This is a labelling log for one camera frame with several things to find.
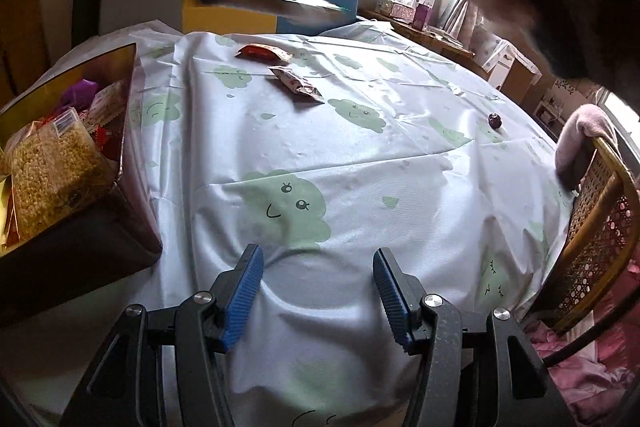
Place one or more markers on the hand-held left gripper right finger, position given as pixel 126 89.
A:
pixel 395 302

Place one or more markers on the purple box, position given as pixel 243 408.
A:
pixel 422 17

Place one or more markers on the red date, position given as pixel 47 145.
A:
pixel 494 119

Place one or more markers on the dark red gold-lined box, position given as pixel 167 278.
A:
pixel 100 247

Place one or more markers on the wooden cabinet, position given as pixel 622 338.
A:
pixel 20 22

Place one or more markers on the floral tissue box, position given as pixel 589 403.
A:
pixel 402 10

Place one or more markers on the purple candy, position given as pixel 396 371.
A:
pixel 80 91

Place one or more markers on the clear puffed grain packet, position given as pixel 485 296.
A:
pixel 55 177

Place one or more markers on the brown cardboard box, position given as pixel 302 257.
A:
pixel 522 82

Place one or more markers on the white pink patterned packet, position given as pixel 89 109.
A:
pixel 110 102

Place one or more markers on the pink blanket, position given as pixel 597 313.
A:
pixel 590 372

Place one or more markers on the pink cloth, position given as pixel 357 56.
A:
pixel 580 132

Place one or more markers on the wooden desk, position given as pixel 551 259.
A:
pixel 435 39

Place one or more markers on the rattan chair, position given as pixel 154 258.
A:
pixel 595 227

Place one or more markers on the white storage box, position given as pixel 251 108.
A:
pixel 500 62

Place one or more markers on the white red floral packet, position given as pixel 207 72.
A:
pixel 297 82

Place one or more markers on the white green cloud tablecloth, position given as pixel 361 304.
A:
pixel 350 147

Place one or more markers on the red orange snack packet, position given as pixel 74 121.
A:
pixel 105 139

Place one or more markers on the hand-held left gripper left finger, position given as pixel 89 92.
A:
pixel 245 297

